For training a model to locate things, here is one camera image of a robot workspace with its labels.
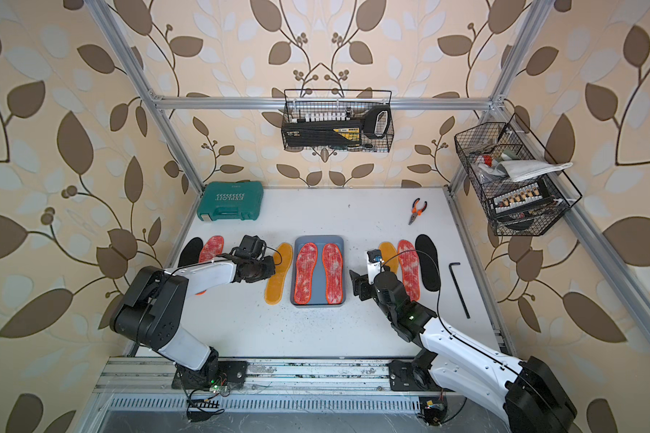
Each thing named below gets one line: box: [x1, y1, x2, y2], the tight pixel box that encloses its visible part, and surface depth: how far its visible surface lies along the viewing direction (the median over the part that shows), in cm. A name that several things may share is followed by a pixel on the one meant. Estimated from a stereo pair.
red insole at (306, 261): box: [294, 241, 318, 305], surface depth 96 cm
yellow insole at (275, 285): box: [264, 241, 294, 305], surface depth 93 cm
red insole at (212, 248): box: [198, 235, 225, 263], surface depth 104 cm
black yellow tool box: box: [281, 119, 363, 148], surface depth 85 cm
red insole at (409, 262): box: [397, 239, 421, 303], surface depth 98 cm
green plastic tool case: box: [196, 179, 265, 222], surface depth 114 cm
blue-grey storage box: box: [290, 234, 346, 308], surface depth 96 cm
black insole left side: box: [177, 236, 204, 268], surface depth 104 cm
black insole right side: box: [415, 233, 442, 292], surface depth 99 cm
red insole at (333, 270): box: [322, 242, 344, 305], surface depth 96 cm
